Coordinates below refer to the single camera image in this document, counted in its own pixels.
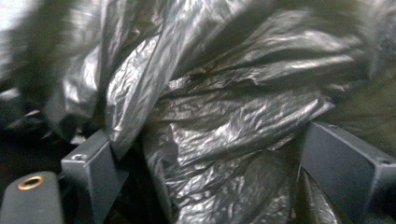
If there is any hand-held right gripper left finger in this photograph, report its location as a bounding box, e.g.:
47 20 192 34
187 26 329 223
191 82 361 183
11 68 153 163
61 129 130 224

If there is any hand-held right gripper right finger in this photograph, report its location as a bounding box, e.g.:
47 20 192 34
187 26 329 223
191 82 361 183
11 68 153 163
300 120 396 224

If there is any black plastic garbage bag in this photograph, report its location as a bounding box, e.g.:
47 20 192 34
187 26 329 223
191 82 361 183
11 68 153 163
0 0 396 224

